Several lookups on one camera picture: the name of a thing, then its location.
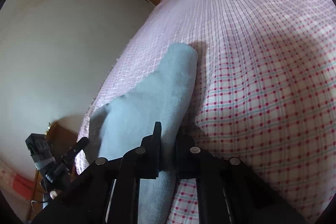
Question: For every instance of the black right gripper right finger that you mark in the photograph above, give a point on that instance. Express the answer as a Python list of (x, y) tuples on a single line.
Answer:
[(229, 191)]

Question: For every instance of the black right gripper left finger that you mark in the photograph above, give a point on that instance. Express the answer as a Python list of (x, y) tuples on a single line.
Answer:
[(108, 190)]

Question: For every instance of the light blue pants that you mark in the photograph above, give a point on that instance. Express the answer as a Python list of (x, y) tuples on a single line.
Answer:
[(119, 126)]

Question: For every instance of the person's hand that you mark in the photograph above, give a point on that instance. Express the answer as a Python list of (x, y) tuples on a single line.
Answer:
[(54, 194)]

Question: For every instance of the wooden bedside table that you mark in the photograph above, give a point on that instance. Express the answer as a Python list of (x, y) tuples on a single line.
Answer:
[(61, 140)]

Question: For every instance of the pink checked bed sheet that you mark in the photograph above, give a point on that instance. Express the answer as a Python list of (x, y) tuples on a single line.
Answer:
[(265, 87)]

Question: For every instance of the black camera box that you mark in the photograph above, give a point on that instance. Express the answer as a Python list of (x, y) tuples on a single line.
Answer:
[(40, 150)]

